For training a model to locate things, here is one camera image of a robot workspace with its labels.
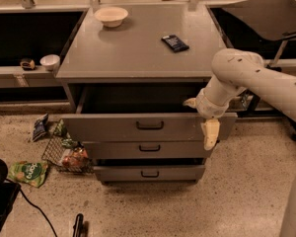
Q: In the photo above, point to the green snack bag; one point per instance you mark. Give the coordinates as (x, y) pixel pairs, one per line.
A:
(32, 173)

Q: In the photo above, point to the small white cup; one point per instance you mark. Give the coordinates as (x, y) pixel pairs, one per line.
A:
(50, 62)

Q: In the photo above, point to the grey top drawer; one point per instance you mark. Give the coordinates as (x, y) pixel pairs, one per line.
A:
(135, 127)

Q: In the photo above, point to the cream bowl on cabinet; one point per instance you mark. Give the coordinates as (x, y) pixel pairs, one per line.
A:
(111, 17)

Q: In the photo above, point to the grey drawer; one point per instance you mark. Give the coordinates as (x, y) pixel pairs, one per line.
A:
(135, 127)
(149, 173)
(146, 150)

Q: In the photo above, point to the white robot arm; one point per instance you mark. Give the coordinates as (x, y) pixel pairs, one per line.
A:
(233, 72)

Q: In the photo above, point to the black equipment at left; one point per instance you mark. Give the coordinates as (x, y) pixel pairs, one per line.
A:
(0, 191)

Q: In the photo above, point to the dark blue snack packet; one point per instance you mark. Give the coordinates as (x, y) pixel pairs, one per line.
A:
(175, 43)

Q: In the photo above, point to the orange red snack bag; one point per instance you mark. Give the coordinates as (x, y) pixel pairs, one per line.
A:
(77, 157)

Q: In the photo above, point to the grey drawer cabinet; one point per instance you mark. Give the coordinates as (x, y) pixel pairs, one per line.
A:
(129, 70)

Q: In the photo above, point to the small tape measure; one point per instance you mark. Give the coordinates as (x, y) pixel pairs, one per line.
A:
(27, 64)

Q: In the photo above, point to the black wire basket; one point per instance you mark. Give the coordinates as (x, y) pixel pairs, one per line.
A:
(55, 150)

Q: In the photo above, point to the grey middle drawer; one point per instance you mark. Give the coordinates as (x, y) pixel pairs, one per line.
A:
(146, 150)

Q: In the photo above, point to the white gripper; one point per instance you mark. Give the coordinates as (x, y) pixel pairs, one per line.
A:
(209, 107)

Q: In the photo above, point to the green packet in basket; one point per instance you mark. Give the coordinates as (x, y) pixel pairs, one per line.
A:
(60, 129)

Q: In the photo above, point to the grey bottom drawer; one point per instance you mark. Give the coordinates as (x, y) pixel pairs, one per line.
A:
(149, 173)

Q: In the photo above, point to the dark chip bag on floor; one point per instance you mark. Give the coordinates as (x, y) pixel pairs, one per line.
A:
(40, 127)

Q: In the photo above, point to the black handle at bottom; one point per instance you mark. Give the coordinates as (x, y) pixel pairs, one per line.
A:
(78, 226)

